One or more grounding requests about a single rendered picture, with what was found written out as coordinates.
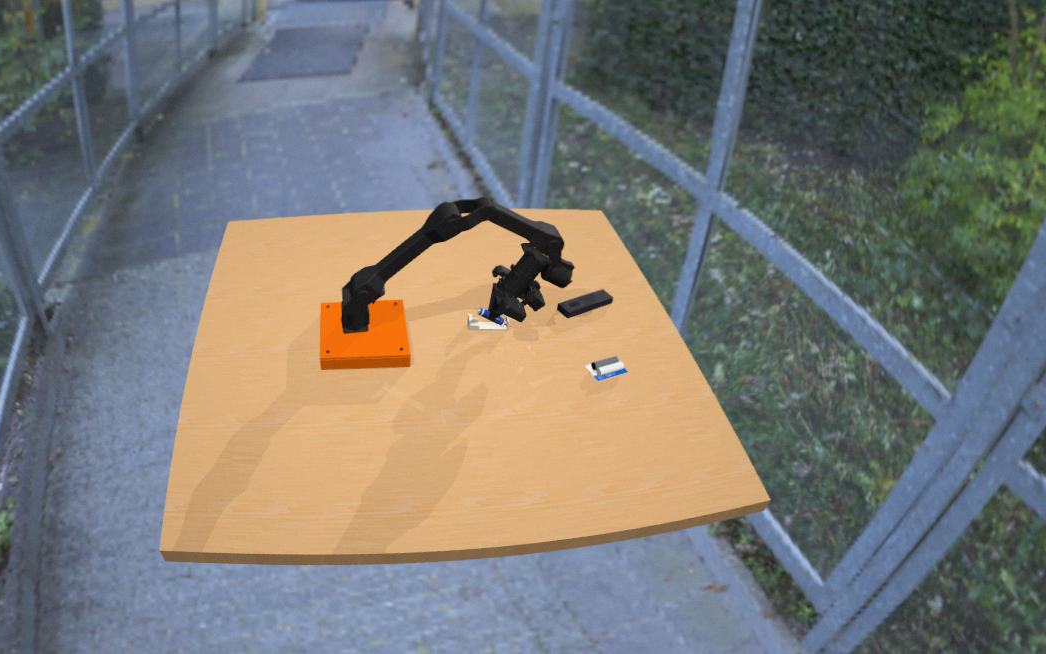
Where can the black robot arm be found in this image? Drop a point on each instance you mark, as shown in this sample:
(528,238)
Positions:
(442,224)

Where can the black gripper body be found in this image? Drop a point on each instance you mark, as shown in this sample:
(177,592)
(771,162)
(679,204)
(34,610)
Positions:
(513,283)

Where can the blue battery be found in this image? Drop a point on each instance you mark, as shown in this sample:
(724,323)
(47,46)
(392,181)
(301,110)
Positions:
(485,313)

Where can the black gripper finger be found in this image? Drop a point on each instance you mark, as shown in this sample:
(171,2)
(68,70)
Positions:
(495,310)
(495,292)

